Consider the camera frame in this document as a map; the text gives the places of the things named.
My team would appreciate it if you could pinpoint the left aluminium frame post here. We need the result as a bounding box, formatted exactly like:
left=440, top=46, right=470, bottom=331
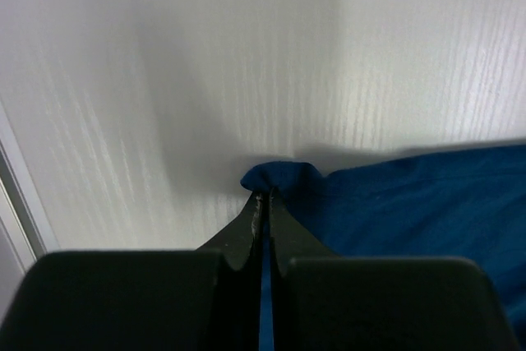
left=1, top=109, right=59, bottom=270

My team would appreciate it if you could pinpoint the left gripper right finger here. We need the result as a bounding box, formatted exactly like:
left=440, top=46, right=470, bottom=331
left=268, top=188, right=334, bottom=350

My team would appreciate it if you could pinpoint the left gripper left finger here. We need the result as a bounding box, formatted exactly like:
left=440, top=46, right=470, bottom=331
left=200, top=192, right=265, bottom=350

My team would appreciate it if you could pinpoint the blue t-shirt with print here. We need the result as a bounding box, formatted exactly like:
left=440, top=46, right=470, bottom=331
left=241, top=144, right=525, bottom=343

